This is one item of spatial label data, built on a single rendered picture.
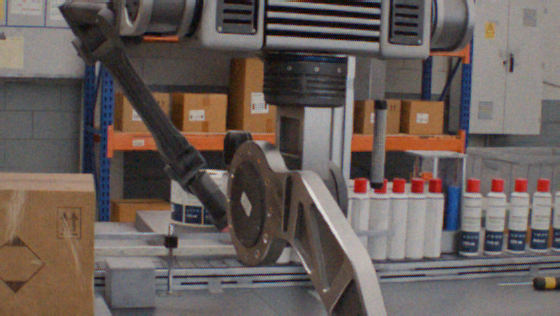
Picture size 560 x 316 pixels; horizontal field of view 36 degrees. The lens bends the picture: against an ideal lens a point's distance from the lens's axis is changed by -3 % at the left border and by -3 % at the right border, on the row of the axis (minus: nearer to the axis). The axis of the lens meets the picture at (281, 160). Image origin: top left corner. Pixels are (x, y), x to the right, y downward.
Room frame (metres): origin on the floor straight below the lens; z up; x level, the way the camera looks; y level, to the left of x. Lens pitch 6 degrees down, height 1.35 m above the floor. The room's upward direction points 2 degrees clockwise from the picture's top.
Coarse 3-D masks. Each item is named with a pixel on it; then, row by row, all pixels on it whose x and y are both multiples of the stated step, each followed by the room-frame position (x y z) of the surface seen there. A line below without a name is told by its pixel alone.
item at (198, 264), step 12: (480, 252) 2.35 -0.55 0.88; (504, 252) 2.36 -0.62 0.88; (528, 252) 2.37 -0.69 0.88; (552, 252) 2.38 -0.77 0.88; (96, 264) 2.02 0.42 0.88; (156, 264) 2.05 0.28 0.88; (180, 264) 2.06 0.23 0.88; (192, 264) 2.07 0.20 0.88; (204, 264) 2.08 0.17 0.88; (216, 264) 2.08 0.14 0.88; (228, 264) 2.09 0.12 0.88; (240, 264) 2.09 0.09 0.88; (276, 264) 2.11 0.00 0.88; (288, 264) 2.12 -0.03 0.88; (300, 264) 2.12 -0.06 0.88
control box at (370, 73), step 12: (360, 60) 2.02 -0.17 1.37; (372, 60) 2.01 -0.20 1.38; (384, 60) 2.15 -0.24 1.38; (360, 72) 2.02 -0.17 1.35; (372, 72) 2.02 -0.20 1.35; (384, 72) 2.16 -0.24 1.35; (360, 84) 2.02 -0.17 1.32; (372, 84) 2.02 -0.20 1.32; (384, 84) 2.16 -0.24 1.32; (360, 96) 2.02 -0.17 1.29; (372, 96) 2.03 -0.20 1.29; (384, 96) 2.17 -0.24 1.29
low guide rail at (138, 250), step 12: (96, 252) 2.03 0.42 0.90; (108, 252) 2.04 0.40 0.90; (120, 252) 2.05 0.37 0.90; (132, 252) 2.06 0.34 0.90; (144, 252) 2.07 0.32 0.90; (156, 252) 2.08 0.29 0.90; (180, 252) 2.10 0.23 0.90; (192, 252) 2.11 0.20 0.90; (204, 252) 2.11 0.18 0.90; (216, 252) 2.12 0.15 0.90; (228, 252) 2.13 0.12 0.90
